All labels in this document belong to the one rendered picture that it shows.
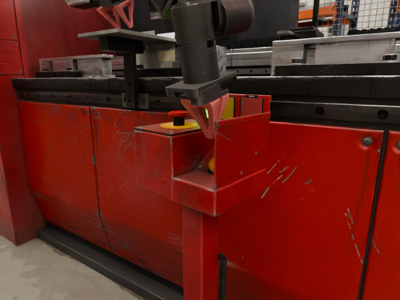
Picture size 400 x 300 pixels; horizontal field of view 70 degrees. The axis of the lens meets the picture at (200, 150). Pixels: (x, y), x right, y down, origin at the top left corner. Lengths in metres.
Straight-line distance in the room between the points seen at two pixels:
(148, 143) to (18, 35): 1.32
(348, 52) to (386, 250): 0.46
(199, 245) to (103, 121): 0.70
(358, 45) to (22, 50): 1.49
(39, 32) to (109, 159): 0.90
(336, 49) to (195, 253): 0.59
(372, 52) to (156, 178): 0.58
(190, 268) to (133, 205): 0.55
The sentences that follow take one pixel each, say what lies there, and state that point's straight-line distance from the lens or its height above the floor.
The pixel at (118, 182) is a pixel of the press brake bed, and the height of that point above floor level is 0.48.
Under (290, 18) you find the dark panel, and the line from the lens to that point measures 1.43.
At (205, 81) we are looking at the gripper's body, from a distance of 0.43.
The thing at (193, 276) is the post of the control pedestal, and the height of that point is 0.48.
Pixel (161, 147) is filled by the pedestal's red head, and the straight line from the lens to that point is 0.50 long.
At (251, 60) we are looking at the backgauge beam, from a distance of 1.17.
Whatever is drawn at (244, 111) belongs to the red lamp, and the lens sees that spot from 0.56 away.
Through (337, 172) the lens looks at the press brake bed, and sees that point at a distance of 0.72.
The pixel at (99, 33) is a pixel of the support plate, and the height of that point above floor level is 0.99.
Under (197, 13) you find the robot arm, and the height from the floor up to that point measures 0.95.
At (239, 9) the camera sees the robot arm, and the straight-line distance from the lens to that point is 0.47.
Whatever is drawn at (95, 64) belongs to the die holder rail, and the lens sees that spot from 1.36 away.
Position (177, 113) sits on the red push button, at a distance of 0.54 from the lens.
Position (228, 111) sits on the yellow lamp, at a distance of 0.58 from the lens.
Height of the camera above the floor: 0.87
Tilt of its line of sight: 14 degrees down
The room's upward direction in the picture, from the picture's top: straight up
